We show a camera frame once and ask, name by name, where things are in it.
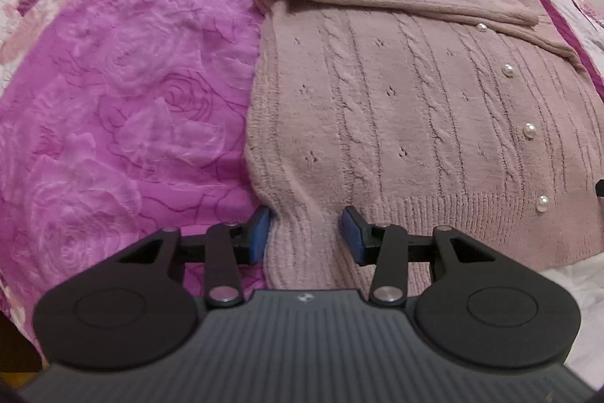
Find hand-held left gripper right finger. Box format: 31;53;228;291
343;205;496;308

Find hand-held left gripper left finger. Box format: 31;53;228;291
116;205;271;307

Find pink cable-knit cardigan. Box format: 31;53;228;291
244;0;604;290

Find white bed sheet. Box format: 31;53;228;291
516;251;604;387

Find purple floral patchwork blanket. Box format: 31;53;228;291
0;0;604;352

